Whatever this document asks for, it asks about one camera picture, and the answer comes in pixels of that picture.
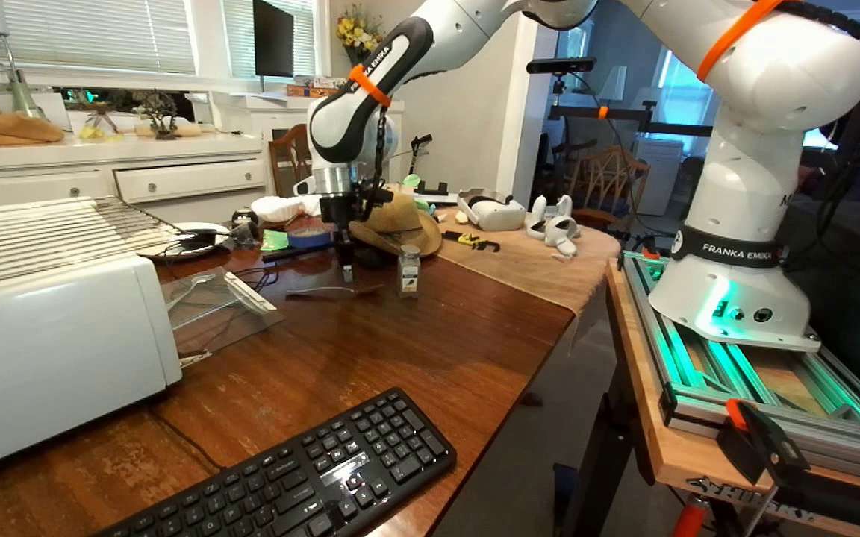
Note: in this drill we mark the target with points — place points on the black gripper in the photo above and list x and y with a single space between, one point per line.
346 213

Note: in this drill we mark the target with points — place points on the glass mini oven door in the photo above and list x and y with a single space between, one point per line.
250 292

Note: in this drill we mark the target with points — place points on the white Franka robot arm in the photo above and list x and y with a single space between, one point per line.
779 79

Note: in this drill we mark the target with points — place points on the white mini oven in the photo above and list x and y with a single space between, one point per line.
52 347

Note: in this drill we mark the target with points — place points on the glass jar with grey lid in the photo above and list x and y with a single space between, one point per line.
412 273

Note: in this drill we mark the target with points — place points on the tan straw hat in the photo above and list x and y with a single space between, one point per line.
406 224

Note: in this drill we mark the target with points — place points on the green packet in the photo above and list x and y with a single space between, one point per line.
277 240

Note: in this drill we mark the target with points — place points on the white counter with drawer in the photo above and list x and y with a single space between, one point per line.
192 180

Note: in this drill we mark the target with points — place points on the black computer keyboard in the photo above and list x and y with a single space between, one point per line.
301 477

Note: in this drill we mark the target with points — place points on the yellow flower bunch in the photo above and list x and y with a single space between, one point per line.
361 34

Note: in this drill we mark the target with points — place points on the black flat screen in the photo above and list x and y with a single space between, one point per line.
274 37

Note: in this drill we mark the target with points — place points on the brown wooden chair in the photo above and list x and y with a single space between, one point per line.
606 182

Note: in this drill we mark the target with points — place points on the orange black clamp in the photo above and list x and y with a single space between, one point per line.
762 441

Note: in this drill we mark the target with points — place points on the black stereo camera bar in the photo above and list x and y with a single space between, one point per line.
559 65

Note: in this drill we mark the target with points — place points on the aluminium base frame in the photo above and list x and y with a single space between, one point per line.
747 377

